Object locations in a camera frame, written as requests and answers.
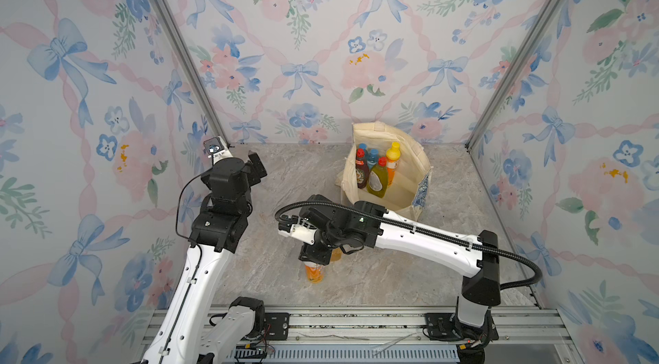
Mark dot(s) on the right corner aluminium post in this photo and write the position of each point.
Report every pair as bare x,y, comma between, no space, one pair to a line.
549,10

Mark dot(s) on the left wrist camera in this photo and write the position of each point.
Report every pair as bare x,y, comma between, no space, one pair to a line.
216,149

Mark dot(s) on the left corner aluminium post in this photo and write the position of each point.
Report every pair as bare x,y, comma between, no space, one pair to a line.
180,50

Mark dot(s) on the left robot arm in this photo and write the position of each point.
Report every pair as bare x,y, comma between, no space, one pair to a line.
181,337

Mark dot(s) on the dark red Fairy bottle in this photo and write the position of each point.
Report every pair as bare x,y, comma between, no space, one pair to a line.
361,169

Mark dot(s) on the yellow-green red cap bottle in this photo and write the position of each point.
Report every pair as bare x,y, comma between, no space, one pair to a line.
378,180

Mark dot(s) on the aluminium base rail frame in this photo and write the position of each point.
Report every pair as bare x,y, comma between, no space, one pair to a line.
396,335

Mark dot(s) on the yellow cap orange bottle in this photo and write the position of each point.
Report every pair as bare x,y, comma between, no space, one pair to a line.
314,272
393,155

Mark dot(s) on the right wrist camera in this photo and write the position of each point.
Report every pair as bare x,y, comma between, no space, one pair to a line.
297,228

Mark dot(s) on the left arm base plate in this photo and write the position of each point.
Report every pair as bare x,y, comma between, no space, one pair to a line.
275,326

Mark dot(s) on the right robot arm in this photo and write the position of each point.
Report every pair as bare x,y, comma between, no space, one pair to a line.
472,256

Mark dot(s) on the corner aluminium post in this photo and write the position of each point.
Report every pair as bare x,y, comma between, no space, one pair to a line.
549,10
180,50

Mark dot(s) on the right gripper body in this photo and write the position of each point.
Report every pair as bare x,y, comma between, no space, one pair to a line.
324,239

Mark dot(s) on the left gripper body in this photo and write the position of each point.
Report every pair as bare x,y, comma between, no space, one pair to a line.
209,180

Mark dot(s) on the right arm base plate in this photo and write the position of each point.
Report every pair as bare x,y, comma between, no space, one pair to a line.
446,327

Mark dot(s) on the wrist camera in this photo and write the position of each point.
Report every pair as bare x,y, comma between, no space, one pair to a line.
216,149
297,228

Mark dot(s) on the orange pump soap bottle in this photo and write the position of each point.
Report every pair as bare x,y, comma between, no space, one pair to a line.
336,255

